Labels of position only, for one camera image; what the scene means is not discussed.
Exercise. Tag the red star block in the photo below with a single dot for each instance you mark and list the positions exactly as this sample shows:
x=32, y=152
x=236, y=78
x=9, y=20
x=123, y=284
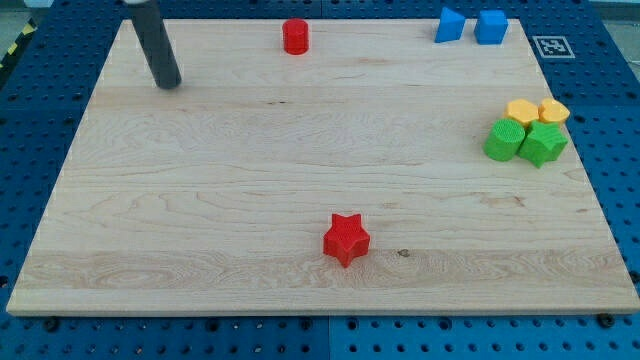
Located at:
x=346, y=239

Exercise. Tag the green star block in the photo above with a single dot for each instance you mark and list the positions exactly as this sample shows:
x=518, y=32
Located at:
x=544, y=142

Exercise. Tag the wooden board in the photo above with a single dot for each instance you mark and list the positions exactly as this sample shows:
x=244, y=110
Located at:
x=212, y=199

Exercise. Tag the red cylinder block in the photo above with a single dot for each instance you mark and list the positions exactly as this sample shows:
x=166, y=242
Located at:
x=295, y=33

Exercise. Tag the green cylinder block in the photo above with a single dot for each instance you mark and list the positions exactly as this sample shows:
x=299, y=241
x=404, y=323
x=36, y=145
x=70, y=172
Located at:
x=504, y=140

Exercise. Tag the blue triangle block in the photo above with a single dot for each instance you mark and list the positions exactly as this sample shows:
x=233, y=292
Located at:
x=450, y=27

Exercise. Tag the yellow hexagon block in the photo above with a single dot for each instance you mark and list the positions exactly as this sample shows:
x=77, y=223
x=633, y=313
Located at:
x=522, y=111

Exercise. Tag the blue cube block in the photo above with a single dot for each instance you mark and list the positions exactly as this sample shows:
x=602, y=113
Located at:
x=491, y=27

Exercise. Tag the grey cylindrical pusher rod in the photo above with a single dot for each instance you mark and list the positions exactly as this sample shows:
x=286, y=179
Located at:
x=150, y=29

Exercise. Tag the yellow heart block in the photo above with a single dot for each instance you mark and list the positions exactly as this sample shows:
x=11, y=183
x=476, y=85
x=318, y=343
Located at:
x=553, y=111

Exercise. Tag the white fiducial marker tag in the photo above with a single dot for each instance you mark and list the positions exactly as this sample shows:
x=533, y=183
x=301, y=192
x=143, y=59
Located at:
x=553, y=47

